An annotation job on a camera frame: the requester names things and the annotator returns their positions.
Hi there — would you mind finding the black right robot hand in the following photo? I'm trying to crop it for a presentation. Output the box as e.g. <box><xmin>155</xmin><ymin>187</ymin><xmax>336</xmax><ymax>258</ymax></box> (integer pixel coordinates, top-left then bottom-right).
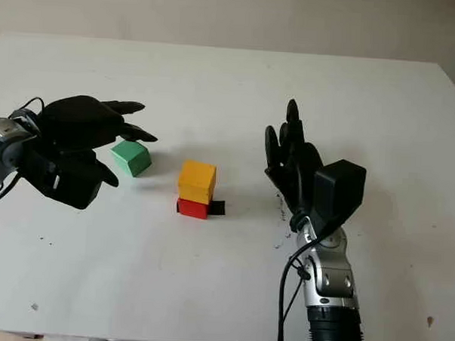
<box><xmin>261</xmin><ymin>97</ymin><xmax>328</xmax><ymax>232</ymax></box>

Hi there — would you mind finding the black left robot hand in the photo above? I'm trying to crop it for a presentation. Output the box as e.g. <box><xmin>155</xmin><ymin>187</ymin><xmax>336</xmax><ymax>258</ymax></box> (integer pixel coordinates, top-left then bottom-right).
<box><xmin>34</xmin><ymin>93</ymin><xmax>161</xmax><ymax>189</ymax></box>

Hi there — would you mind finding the green wooden block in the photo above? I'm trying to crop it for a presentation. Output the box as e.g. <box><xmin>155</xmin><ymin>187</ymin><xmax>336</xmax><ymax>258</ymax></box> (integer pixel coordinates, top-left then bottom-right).
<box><xmin>109</xmin><ymin>139</ymin><xmax>153</xmax><ymax>180</ymax></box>

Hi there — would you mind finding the yellow wooden block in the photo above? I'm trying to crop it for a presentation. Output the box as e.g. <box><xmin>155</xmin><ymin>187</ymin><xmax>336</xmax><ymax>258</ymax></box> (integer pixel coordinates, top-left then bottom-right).
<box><xmin>177</xmin><ymin>159</ymin><xmax>218</xmax><ymax>205</ymax></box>

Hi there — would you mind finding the red wooden block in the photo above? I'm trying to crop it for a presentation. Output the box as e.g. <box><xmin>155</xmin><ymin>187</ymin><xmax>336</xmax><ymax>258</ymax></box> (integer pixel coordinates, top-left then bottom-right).
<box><xmin>176</xmin><ymin>197</ymin><xmax>211</xmax><ymax>220</ymax></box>

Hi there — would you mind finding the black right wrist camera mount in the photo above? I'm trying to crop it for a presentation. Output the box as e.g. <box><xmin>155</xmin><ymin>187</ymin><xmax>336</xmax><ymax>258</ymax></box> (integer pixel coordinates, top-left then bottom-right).
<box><xmin>310</xmin><ymin>158</ymin><xmax>367</xmax><ymax>238</ymax></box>

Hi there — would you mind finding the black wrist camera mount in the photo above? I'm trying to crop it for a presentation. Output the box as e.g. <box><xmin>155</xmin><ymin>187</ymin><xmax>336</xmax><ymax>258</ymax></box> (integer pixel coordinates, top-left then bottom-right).
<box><xmin>20</xmin><ymin>146</ymin><xmax>105</xmax><ymax>211</ymax></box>
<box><xmin>310</xmin><ymin>158</ymin><xmax>367</xmax><ymax>238</ymax></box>

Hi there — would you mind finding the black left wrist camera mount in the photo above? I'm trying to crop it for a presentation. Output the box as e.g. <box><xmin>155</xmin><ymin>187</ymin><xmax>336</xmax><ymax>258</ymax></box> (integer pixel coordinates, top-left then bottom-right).
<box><xmin>20</xmin><ymin>146</ymin><xmax>105</xmax><ymax>211</ymax></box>

